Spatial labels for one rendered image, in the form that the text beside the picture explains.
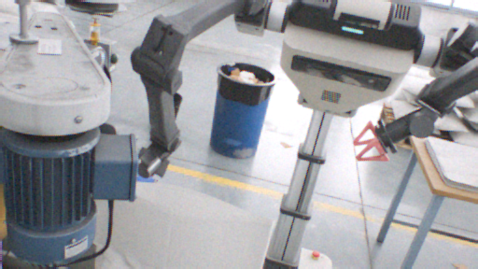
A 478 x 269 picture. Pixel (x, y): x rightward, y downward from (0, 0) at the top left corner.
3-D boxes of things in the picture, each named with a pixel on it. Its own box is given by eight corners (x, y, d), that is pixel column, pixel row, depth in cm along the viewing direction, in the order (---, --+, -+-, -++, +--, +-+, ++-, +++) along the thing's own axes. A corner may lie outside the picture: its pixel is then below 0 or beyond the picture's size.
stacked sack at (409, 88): (465, 99, 432) (470, 87, 427) (473, 114, 395) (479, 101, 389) (397, 81, 445) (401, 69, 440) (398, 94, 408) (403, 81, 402)
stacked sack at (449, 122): (454, 120, 443) (458, 108, 438) (466, 138, 405) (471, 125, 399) (387, 105, 449) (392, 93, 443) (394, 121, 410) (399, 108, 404)
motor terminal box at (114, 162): (133, 183, 88) (138, 131, 83) (136, 215, 79) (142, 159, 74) (89, 182, 85) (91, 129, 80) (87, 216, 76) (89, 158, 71)
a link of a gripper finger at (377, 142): (351, 152, 114) (385, 135, 111) (348, 141, 120) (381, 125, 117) (363, 173, 116) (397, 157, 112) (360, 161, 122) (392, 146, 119)
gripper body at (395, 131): (379, 135, 113) (406, 122, 110) (374, 120, 122) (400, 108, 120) (391, 155, 115) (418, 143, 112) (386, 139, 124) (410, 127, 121)
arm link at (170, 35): (181, 41, 84) (139, 14, 85) (165, 94, 93) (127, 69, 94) (272, -15, 117) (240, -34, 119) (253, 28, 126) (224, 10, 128)
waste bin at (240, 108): (264, 140, 387) (281, 70, 358) (257, 168, 340) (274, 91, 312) (212, 127, 390) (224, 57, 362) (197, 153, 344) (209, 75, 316)
